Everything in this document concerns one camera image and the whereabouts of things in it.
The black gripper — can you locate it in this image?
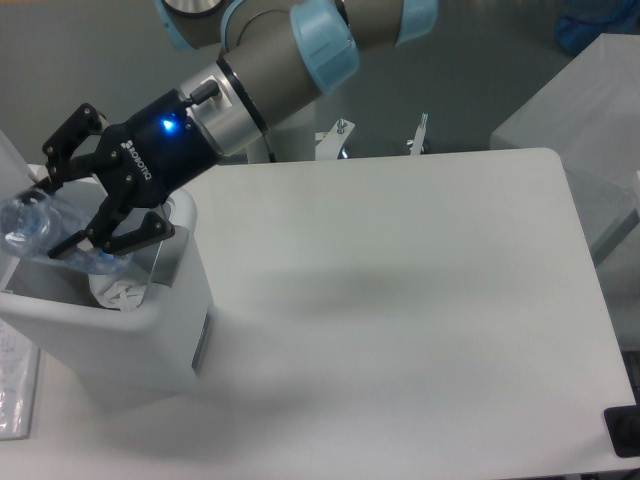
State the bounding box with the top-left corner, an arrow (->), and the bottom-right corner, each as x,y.
31,89 -> 221,259

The clear plastic water bottle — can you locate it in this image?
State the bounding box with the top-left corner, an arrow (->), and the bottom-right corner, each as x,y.
1,189 -> 133,275

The white plastic bag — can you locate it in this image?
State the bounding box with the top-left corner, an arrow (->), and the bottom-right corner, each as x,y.
88,275 -> 146,313

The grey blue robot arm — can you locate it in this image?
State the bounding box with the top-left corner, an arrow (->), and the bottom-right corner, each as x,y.
38,1 -> 439,259

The white trash can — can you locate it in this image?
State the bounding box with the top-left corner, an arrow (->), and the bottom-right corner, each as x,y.
0,128 -> 217,396

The paper sheet in sleeve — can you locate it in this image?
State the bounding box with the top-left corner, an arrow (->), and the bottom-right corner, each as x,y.
1,321 -> 40,441

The white side table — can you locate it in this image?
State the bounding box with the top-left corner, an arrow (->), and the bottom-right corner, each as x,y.
490,34 -> 639,351

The blue object in background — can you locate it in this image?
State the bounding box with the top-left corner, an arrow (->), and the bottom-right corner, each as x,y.
555,0 -> 639,56

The black device at edge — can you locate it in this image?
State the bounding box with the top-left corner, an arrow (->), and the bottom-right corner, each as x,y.
604,405 -> 639,458

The white pedestal foot bracket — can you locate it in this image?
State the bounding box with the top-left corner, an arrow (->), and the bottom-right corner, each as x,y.
315,112 -> 429,160

